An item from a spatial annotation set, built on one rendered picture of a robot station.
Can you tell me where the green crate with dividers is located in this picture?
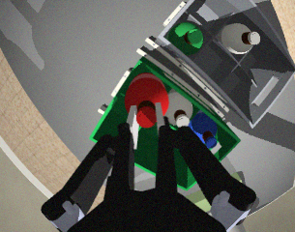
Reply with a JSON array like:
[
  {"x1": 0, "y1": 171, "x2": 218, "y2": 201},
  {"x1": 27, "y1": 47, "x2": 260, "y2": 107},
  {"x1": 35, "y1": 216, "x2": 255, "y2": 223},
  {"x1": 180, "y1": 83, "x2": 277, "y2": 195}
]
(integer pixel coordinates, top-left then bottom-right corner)
[{"x1": 89, "y1": 56, "x2": 241, "y2": 190}]

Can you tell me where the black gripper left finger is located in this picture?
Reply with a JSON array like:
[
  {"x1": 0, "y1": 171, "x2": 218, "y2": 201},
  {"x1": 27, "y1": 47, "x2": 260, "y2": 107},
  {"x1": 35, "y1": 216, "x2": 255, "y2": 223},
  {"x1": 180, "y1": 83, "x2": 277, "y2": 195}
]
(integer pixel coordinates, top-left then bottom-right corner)
[{"x1": 41, "y1": 105, "x2": 139, "y2": 232}]

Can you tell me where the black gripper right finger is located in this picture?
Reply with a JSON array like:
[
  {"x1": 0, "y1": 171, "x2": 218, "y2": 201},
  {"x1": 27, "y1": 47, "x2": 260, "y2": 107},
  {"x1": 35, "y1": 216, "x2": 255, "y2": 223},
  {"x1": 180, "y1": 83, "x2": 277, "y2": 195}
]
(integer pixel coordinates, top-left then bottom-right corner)
[{"x1": 152, "y1": 102, "x2": 256, "y2": 232}]

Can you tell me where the white bottle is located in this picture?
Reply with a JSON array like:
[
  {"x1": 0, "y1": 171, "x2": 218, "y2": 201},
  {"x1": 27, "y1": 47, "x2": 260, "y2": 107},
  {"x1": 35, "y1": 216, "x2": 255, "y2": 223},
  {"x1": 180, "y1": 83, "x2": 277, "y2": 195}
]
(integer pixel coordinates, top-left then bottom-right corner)
[
  {"x1": 216, "y1": 23, "x2": 260, "y2": 54},
  {"x1": 164, "y1": 89, "x2": 193, "y2": 128}
]

